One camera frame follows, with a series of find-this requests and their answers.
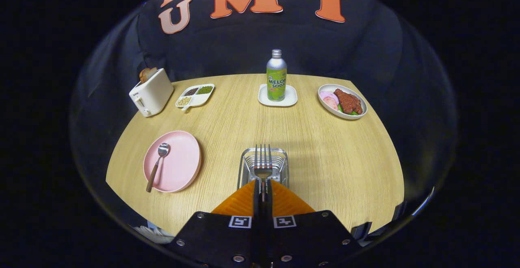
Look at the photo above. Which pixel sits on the pink ham slices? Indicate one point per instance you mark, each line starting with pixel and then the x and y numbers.
pixel 329 99

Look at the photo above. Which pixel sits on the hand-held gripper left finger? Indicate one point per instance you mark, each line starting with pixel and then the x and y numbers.
pixel 219 239

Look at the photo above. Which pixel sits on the green soda bottle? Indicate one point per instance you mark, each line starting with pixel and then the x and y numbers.
pixel 276 81

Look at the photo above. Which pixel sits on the brown meat piece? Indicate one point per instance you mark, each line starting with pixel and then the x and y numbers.
pixel 348 100

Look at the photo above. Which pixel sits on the green lettuce leaf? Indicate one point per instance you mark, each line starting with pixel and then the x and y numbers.
pixel 353 113

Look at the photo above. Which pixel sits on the black backdrop cloth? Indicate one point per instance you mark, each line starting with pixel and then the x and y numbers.
pixel 243 44

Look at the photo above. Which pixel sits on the pink round plate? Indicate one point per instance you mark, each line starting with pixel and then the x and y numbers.
pixel 183 162

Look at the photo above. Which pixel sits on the white divided dish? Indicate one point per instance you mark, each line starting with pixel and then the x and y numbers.
pixel 200 100

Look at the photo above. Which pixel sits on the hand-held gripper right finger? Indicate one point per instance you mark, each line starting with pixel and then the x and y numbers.
pixel 308 239

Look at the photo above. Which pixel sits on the silver fork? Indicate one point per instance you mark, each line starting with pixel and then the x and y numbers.
pixel 263 172

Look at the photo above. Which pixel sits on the white oval dish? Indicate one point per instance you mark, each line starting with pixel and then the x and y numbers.
pixel 325 103

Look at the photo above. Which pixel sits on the green beans pile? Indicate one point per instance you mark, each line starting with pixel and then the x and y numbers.
pixel 205 89

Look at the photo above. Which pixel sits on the white toaster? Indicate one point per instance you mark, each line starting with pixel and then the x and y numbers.
pixel 156 91

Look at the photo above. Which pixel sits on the yellow beans pile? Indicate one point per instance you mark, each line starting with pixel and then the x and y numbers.
pixel 184 101

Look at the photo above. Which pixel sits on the brown bread slice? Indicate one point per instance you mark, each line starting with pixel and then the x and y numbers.
pixel 147 73

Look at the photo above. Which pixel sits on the dark beans pile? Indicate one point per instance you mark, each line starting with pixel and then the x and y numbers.
pixel 191 91

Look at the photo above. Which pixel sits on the white square coaster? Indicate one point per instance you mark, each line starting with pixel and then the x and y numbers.
pixel 290 99

